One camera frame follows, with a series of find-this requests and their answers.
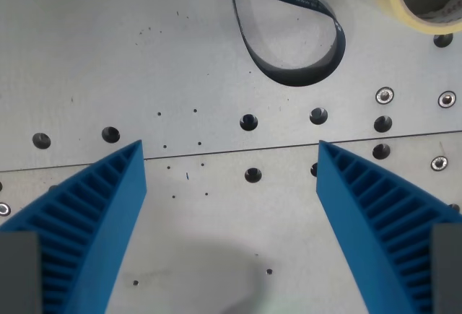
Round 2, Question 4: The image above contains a dark blue printed lanyard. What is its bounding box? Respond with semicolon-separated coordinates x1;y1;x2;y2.
216;0;347;87

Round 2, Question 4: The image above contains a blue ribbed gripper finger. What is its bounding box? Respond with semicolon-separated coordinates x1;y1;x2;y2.
315;139;462;314
0;139;148;314

